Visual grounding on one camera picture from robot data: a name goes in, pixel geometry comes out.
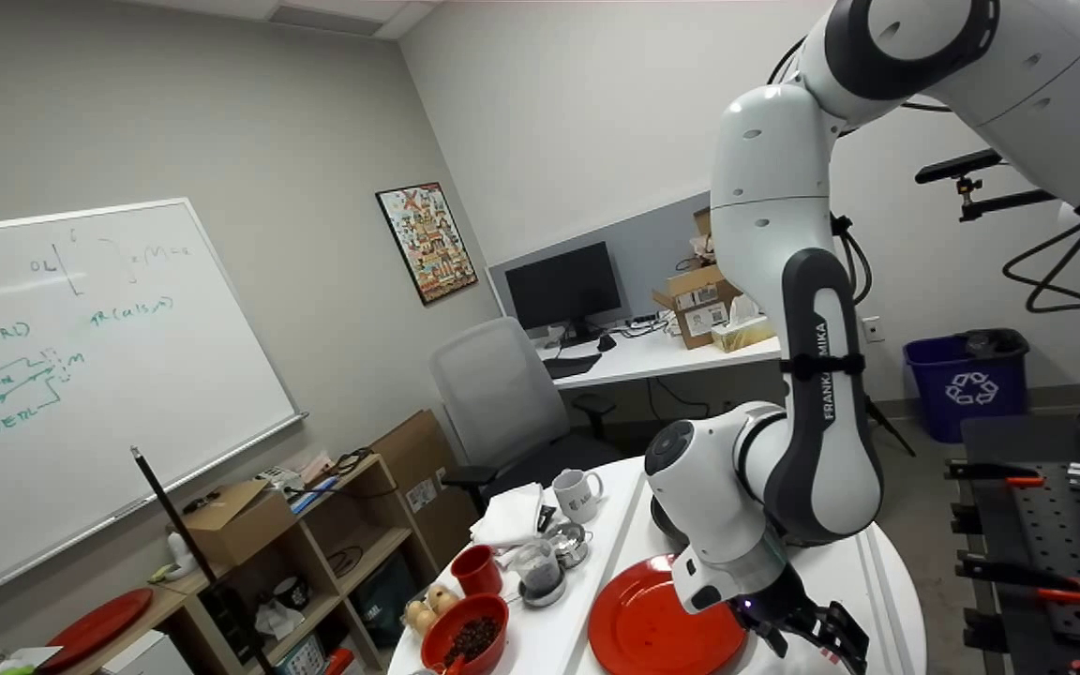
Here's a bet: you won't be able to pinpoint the red oval tray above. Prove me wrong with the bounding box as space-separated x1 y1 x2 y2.
44 584 156 671

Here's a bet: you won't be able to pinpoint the small cardboard box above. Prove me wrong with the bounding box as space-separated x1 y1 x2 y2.
655 261 742 354

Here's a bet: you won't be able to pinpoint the white office desk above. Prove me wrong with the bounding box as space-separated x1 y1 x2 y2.
537 324 795 455

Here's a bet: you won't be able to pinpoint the grey office chair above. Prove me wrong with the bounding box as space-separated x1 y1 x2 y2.
429 315 619 501

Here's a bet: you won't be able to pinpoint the wooden shelf unit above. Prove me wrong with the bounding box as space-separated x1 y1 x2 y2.
49 447 444 675

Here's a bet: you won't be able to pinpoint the black keyboard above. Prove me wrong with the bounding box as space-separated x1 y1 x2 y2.
541 354 609 381

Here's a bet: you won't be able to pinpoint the framed wall poster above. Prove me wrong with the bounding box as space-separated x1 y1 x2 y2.
372 181 479 312

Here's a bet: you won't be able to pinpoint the black camera tripod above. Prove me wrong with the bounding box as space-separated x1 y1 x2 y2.
862 392 920 460

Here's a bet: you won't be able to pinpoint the cardboard box with flaps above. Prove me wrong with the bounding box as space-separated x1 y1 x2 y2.
180 481 299 574

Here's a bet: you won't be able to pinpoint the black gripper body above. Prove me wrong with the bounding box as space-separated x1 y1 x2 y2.
731 565 845 652

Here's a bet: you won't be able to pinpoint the small white bottle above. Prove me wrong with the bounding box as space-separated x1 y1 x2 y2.
161 527 196 581

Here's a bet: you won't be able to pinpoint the red bowl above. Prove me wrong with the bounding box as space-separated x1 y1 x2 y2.
420 594 515 675

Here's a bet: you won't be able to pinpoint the thin black pole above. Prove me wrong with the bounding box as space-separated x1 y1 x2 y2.
127 447 270 675

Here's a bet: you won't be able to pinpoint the red plate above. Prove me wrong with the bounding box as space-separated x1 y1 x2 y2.
584 555 752 675

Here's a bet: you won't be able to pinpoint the black camera stand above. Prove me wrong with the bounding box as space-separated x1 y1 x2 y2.
911 145 1056 226

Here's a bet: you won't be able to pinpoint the black robot workbench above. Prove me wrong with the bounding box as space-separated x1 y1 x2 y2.
945 407 1080 675

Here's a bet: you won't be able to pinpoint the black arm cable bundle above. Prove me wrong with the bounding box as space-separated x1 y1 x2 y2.
997 162 1080 325

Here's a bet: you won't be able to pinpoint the grey desk partition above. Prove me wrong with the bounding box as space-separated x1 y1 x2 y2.
487 186 720 330

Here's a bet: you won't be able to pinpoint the tissue box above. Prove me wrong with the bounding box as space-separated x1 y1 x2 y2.
709 315 781 356

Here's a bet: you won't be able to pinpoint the black computer monitor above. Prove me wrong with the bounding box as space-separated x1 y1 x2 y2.
499 239 627 350

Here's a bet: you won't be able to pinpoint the small metal bowl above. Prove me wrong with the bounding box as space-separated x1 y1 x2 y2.
549 521 594 574

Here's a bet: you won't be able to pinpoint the beige eggs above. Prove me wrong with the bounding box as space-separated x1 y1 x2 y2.
402 581 460 635

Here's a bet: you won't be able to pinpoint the blue recycling bin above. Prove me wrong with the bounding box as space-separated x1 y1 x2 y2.
899 325 1030 447

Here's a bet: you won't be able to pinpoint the wall whiteboard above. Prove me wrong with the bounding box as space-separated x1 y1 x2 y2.
0 195 309 622

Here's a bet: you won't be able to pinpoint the white mug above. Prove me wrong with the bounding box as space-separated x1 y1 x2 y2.
549 464 609 524

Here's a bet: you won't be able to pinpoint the red cup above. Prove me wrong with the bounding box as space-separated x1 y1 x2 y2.
451 545 506 599

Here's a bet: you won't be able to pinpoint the plain white folded towel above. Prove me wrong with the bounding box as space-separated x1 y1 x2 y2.
467 481 554 550

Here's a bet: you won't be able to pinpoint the white box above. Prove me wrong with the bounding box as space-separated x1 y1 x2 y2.
101 629 196 675

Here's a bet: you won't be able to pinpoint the black clamp with orange handle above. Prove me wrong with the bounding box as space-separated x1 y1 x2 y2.
945 456 1051 492
954 550 1080 611

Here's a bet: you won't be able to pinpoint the round white table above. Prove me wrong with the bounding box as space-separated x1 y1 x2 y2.
386 450 931 675

